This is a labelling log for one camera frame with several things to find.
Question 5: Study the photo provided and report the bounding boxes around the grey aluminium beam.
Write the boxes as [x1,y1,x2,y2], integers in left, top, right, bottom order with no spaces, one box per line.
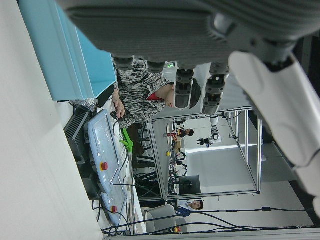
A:
[117,226,320,240]

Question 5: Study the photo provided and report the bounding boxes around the black cable with ferrite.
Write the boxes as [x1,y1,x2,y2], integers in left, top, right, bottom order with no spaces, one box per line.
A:
[172,205,320,215]

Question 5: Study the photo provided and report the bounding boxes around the person in patterned shirt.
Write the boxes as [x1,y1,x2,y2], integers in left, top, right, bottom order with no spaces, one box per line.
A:
[111,56,202,131]

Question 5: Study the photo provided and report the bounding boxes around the green plastic clamp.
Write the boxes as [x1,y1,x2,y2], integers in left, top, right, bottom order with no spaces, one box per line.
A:
[119,127,135,153]

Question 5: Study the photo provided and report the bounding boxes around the person in black shirt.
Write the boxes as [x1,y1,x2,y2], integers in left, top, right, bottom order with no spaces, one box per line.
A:
[176,127,195,139]

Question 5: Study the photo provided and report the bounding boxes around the black finned metal box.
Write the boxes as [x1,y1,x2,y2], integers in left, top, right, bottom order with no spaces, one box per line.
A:
[63,109,92,164]

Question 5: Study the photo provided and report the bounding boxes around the person in white shirt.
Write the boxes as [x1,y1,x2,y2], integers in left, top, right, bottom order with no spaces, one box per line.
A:
[178,199,205,217]

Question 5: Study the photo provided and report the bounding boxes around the black monitor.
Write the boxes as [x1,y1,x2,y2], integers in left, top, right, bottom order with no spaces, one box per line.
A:
[178,174,202,196]

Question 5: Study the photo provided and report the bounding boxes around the grey chair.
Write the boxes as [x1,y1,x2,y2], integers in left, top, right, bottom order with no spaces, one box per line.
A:
[144,204,188,235]

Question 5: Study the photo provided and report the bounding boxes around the aluminium cage frame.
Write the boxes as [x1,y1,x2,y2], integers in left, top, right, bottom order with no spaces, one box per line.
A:
[149,106,263,201]

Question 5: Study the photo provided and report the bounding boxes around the teal storage bin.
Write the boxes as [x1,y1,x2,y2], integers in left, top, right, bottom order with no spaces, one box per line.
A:
[18,0,117,102]

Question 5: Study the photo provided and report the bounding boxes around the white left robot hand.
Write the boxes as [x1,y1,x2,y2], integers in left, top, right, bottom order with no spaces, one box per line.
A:
[56,0,320,218]

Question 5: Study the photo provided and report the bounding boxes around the light blue teach pendant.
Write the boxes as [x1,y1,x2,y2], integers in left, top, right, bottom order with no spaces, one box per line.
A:
[99,191,131,226]
[87,108,128,195]

